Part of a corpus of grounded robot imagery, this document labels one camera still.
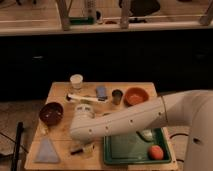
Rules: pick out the grey triangular cloth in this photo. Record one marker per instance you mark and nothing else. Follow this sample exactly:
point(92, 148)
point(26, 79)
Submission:
point(46, 152)

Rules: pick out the blue sponge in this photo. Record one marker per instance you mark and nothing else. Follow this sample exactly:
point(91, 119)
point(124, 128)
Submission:
point(101, 92)

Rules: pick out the orange ball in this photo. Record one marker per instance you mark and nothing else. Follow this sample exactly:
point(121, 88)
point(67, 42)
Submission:
point(155, 152)

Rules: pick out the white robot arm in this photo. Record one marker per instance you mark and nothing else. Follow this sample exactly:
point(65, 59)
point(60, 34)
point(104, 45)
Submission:
point(190, 108)

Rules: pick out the dark purple bowl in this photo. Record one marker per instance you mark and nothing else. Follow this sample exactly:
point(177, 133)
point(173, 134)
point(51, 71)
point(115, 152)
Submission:
point(51, 114)

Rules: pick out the white paper cup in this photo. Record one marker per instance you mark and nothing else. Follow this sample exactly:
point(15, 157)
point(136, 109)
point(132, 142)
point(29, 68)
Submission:
point(76, 81)

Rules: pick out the orange bowl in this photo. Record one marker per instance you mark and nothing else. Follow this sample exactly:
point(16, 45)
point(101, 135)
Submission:
point(135, 95)

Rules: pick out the green plastic tray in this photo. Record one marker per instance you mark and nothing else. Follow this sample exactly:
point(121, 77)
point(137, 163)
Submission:
point(132, 149)

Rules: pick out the dark metal cup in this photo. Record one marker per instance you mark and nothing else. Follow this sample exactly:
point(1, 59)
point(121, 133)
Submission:
point(117, 95)

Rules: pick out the black pole stand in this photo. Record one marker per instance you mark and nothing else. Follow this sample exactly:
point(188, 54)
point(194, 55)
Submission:
point(16, 149)

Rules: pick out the wooden block eraser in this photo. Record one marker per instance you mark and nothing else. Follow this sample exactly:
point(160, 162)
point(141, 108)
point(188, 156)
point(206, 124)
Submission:
point(82, 149)

